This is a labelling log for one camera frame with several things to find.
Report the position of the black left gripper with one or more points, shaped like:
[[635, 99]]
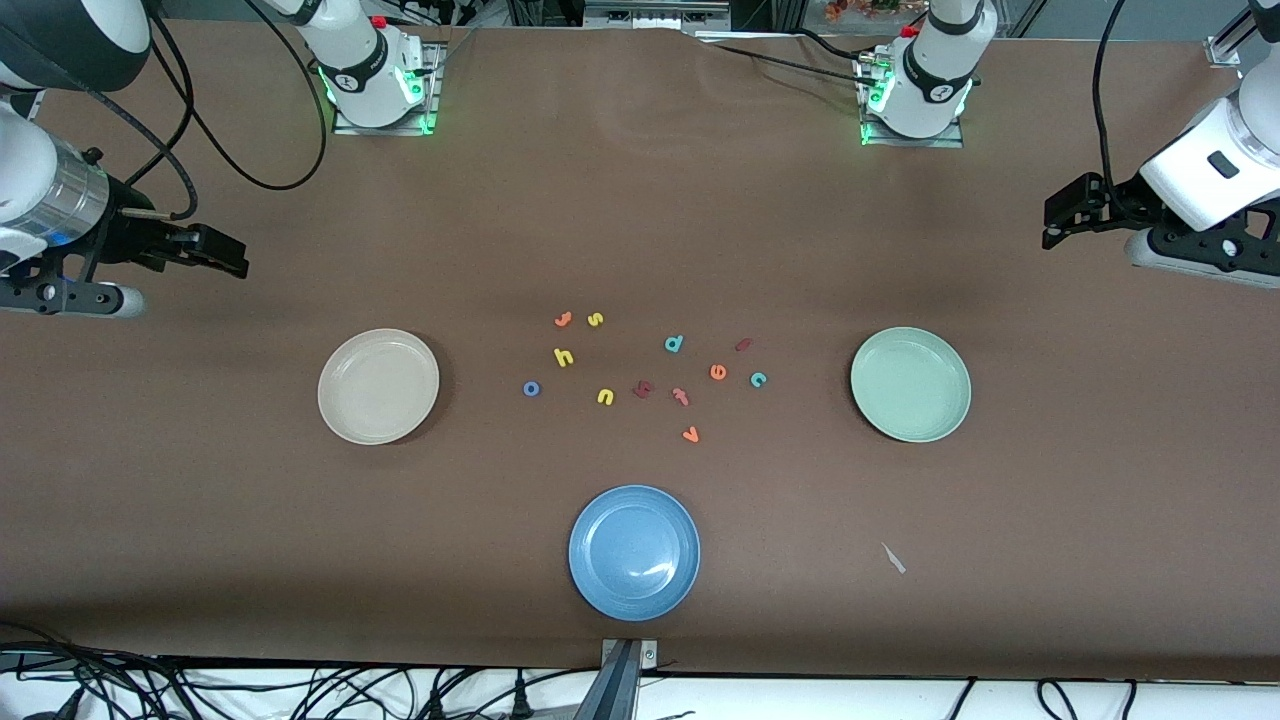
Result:
[[1117, 201]]

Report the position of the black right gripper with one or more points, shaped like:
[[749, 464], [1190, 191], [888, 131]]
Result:
[[122, 238]]

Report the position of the yellow letter h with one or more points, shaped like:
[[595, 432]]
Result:
[[559, 357]]

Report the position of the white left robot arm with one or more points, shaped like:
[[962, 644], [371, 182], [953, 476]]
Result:
[[935, 70]]

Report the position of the beige brown plate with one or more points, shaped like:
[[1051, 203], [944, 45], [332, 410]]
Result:
[[378, 386]]

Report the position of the green plate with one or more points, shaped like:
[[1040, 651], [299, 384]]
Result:
[[910, 384]]

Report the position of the brown table cover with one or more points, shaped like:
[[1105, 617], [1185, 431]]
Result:
[[200, 500]]

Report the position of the orange flowers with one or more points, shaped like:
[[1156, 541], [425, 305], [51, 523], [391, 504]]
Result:
[[860, 10]]

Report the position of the white paper scrap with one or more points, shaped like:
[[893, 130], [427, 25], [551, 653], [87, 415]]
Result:
[[893, 558]]

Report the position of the blue plate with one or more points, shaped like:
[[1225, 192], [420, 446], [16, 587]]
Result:
[[634, 552]]

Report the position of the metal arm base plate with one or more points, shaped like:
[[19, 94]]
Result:
[[915, 143], [380, 131]]

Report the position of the aluminium frame profile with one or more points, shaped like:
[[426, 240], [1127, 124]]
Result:
[[1228, 45]]

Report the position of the metal mount bracket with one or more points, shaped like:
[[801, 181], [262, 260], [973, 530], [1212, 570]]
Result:
[[649, 652]]

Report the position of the grey camera mount pole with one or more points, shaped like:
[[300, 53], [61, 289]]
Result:
[[615, 690]]

